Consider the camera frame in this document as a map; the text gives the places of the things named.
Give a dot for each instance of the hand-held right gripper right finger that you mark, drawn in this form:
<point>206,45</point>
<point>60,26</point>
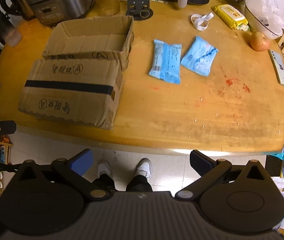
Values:
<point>199,162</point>

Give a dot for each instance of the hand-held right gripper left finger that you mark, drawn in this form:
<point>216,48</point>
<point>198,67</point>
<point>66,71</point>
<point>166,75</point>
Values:
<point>82,161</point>

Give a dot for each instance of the cardboard box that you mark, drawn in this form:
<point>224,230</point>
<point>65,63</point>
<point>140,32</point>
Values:
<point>69,105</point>

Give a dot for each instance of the blue tissue packet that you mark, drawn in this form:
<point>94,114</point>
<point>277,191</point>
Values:
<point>165,62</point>
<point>198,57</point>

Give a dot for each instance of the wooden desktop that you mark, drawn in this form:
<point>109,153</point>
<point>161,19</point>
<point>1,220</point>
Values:
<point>182,117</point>

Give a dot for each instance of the white shoe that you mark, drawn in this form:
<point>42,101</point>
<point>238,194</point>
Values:
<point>144,167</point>
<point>104,170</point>

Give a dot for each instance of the person's left leg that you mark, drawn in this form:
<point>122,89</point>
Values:
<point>104,183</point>

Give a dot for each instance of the person's leg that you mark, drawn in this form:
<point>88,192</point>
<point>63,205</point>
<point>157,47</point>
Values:
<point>139,183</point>
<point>104,183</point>

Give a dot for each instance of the person's right leg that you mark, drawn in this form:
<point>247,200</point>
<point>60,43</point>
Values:
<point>139,183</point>

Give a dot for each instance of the dark water bottle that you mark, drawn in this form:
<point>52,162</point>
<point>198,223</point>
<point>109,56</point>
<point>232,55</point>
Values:
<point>0,22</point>

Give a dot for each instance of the smartphone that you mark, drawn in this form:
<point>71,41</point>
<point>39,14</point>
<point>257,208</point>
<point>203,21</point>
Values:
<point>280,70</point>

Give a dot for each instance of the black kettle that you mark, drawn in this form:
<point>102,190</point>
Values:
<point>24,5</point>

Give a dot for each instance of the apple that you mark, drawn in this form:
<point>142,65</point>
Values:
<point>259,41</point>

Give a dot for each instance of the silver rice cooker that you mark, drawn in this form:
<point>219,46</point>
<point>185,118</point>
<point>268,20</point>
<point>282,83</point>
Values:
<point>64,2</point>

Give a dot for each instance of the white elastic band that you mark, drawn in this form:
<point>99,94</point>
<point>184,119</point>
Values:
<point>208,16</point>

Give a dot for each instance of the white bowl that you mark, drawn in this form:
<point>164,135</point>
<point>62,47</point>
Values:
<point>259,26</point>

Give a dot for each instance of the yellow wet wipes pack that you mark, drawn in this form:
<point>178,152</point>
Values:
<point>229,15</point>

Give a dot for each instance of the wrapped chopsticks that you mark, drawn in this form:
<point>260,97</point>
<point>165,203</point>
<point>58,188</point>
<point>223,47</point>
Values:
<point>158,0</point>

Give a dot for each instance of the clear plastic bag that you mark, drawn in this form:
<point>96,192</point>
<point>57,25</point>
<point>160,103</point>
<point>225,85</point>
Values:
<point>264,0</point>

